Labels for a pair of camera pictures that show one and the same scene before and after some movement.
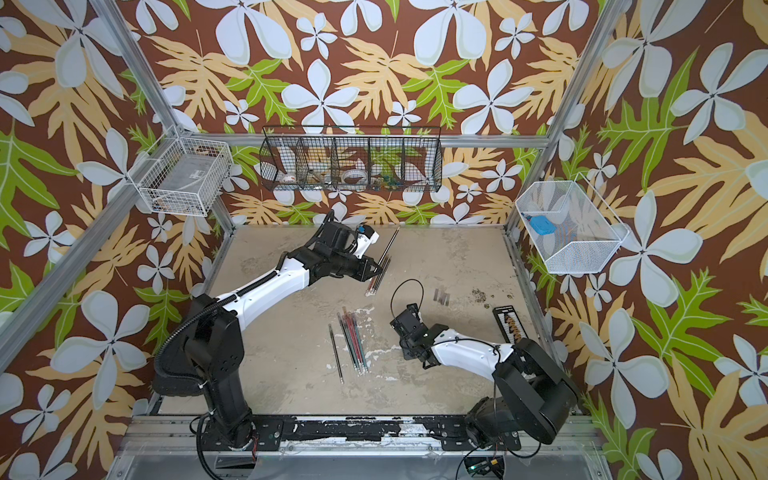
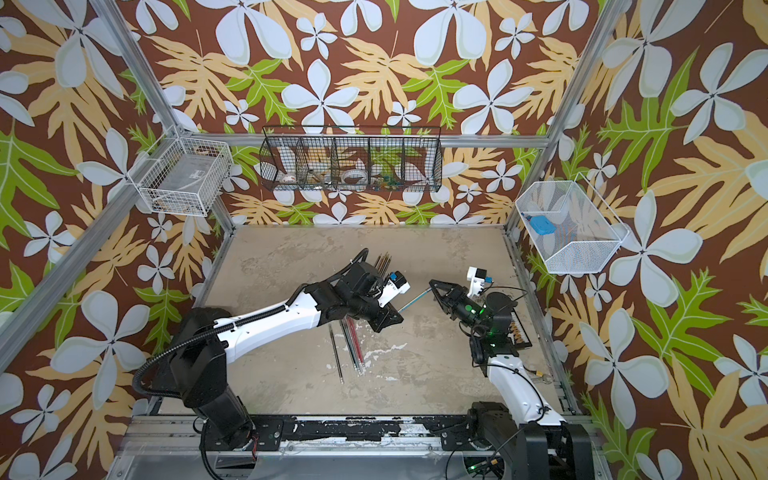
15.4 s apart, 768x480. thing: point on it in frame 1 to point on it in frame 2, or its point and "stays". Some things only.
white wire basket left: (186, 176) stays
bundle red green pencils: (354, 341) stays
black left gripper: (365, 271) to (383, 320)
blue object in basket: (542, 225) stays
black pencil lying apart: (337, 359) stays
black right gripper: (404, 349) to (455, 302)
